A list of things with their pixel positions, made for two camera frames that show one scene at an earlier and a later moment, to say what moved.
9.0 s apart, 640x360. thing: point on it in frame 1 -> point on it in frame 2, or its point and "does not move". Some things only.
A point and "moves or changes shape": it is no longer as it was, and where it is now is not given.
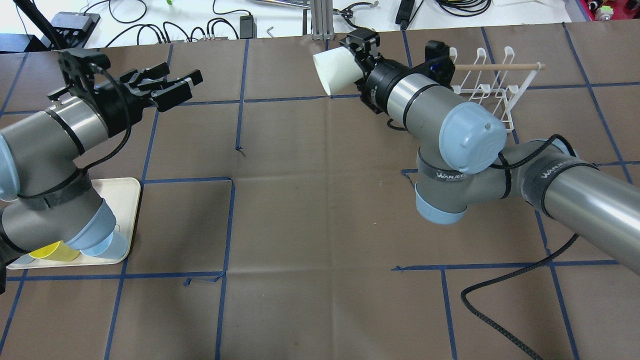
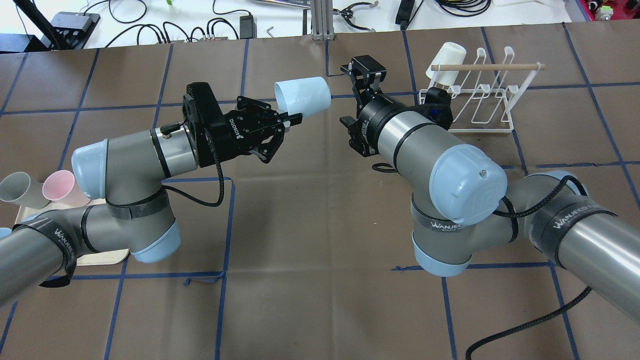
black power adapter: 247,27 does not move
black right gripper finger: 363,40 -> 366,72
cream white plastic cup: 337,67 moves or changes shape
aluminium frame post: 322,21 does not move
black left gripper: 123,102 -> 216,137
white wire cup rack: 498,86 does not move
